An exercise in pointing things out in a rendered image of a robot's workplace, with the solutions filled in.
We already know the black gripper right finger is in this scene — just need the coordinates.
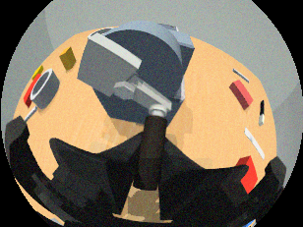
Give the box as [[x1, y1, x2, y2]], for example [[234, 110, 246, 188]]
[[158, 138, 250, 221]]

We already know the grey ring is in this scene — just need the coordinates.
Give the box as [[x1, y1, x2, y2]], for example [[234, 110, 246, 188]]
[[30, 69, 60, 109], [88, 27, 113, 38]]

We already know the red rectangular block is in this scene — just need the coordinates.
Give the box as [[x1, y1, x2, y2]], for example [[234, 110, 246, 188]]
[[228, 81, 254, 110], [236, 154, 258, 194], [24, 74, 40, 106]]

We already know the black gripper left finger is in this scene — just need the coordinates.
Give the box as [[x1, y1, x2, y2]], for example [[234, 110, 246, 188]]
[[49, 132, 144, 215]]

